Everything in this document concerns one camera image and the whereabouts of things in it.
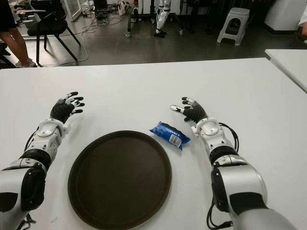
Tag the person in white shirt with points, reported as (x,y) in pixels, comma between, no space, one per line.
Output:
(303,27)

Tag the black wheeled gantry frame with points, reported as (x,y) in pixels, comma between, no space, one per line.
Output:
(128,21)

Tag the black equipment stand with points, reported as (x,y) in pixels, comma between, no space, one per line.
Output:
(99,9)

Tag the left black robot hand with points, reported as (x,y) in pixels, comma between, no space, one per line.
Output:
(58,111)

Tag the person in dark shorts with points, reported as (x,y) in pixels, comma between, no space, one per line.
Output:
(18,43)

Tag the white plastic stool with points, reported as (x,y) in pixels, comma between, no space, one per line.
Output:
(239,12)

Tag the round dark brown tray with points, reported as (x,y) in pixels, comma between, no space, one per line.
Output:
(120,179)

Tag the black furniture frame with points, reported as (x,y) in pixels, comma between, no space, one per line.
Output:
(4,57)

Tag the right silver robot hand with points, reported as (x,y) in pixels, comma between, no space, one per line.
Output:
(195,111)

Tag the black padded chair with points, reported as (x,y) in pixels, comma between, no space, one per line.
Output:
(48,27)

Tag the white cabinet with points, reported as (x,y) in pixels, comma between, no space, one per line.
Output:
(283,14)

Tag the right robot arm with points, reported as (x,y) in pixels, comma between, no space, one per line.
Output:
(239,182)

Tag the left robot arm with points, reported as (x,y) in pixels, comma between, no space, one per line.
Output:
(45,136)

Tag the blue Oreo packet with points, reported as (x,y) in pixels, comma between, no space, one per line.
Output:
(168,133)

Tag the white framed panel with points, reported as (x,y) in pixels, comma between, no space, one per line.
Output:
(73,7)

